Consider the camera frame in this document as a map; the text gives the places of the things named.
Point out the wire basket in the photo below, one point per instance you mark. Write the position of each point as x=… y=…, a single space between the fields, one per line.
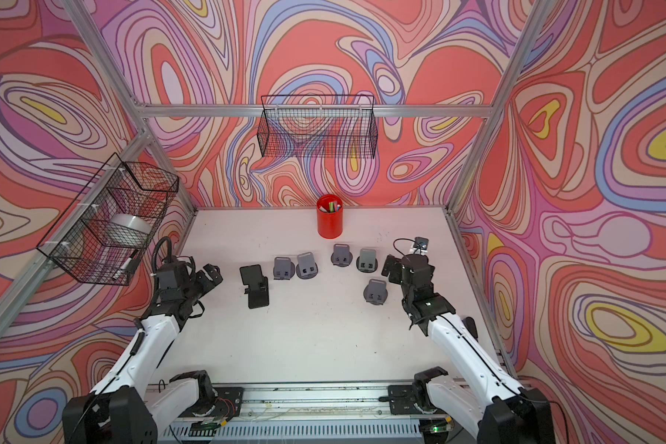
x=77 y=243
x=340 y=126

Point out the back wire basket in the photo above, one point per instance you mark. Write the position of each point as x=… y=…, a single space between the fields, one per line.
x=340 y=126

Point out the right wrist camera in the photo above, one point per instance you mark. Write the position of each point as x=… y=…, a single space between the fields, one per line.
x=420 y=246

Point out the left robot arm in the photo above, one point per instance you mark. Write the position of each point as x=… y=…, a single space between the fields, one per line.
x=117 y=410

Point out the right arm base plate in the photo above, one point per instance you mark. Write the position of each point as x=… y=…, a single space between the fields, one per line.
x=409 y=399

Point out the red pen cup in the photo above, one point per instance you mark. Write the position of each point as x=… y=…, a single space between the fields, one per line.
x=329 y=225

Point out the dark grey phone stand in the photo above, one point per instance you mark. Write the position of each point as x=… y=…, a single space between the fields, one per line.
x=367 y=261

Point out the black rectangular phone holder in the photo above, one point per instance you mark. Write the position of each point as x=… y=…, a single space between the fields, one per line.
x=256 y=286

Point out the black marker in basket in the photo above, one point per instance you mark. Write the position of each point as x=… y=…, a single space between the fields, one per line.
x=128 y=267

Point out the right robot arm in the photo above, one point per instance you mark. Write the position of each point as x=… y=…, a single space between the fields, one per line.
x=495 y=408

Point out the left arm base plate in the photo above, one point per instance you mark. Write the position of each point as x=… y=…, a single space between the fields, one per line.
x=226 y=404

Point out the left wire basket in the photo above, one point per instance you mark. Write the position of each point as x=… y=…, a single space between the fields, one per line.
x=77 y=243

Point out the silver tape roll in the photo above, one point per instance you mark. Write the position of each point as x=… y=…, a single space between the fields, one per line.
x=126 y=230

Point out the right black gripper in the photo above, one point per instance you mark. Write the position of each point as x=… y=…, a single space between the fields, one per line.
x=395 y=266

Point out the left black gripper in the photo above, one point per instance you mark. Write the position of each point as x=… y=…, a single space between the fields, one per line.
x=205 y=284

